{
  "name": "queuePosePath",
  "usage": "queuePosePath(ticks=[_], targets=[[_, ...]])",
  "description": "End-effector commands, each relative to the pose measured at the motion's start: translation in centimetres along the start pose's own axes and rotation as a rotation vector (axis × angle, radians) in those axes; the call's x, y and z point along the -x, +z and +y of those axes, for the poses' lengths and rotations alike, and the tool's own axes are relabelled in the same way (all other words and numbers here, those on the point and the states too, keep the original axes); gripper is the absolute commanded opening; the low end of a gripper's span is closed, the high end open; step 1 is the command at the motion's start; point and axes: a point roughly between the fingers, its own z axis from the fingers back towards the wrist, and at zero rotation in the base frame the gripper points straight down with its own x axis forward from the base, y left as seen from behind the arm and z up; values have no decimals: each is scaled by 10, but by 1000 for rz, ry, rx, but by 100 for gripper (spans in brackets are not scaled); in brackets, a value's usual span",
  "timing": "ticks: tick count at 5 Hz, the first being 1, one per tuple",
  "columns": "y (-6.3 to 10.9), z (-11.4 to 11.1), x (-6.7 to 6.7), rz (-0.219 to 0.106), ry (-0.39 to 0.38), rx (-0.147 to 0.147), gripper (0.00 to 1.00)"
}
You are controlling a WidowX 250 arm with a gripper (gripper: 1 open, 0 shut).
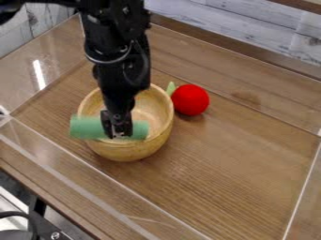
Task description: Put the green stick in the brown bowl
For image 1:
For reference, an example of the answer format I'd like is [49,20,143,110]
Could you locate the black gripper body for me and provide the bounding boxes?
[91,55,152,121]

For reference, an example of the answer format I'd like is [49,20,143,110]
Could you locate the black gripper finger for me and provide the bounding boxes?
[100,110,114,139]
[114,113,132,137]

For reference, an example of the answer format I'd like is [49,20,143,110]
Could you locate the green rectangular block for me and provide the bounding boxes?
[70,115,150,140]

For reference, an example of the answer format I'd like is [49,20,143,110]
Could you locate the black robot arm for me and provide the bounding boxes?
[0,0,151,140]

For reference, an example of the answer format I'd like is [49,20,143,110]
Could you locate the brown wooden bowl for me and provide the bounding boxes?
[70,84,174,162]

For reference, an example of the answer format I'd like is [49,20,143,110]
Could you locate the small green object behind bowl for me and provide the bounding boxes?
[166,82,177,96]

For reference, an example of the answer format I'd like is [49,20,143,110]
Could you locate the red ball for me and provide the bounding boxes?
[170,84,210,116]

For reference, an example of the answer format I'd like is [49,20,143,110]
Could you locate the clear acrylic tray wall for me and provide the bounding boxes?
[0,108,210,240]

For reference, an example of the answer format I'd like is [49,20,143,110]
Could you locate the black table leg bracket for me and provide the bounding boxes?
[29,195,72,240]

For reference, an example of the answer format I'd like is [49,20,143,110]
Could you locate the black cable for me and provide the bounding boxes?
[0,210,43,240]

